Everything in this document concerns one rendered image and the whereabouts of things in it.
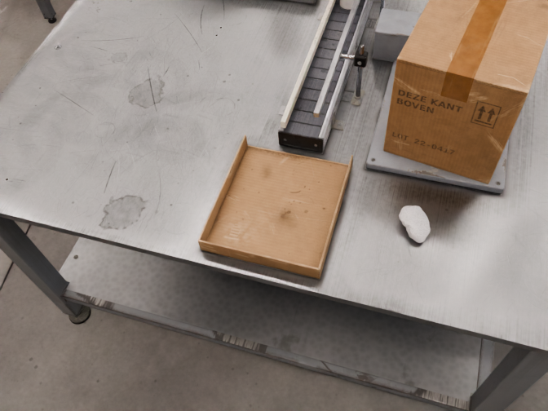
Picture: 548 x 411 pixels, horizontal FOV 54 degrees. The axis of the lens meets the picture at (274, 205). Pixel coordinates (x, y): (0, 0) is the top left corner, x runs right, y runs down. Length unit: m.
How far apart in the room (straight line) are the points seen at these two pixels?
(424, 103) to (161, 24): 0.89
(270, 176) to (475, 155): 0.45
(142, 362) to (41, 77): 1.00
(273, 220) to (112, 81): 0.64
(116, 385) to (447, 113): 1.41
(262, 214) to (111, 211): 0.35
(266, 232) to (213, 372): 0.87
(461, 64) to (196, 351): 1.33
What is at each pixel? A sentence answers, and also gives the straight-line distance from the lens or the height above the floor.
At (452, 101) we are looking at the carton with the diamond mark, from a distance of 1.10.
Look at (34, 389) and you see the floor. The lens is 2.11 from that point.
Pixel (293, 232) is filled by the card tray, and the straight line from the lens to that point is 1.14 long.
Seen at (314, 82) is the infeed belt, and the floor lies 0.88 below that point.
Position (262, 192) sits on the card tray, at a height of 0.83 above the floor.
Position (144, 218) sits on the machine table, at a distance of 1.23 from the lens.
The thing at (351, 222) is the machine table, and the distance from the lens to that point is 1.16.
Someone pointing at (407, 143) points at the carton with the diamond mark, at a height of 0.90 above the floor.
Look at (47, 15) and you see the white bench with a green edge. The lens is 3.38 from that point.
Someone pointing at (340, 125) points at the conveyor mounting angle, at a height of 0.83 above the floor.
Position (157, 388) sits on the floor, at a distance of 1.95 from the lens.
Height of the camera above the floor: 1.81
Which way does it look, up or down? 55 degrees down
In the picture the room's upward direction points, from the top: 7 degrees counter-clockwise
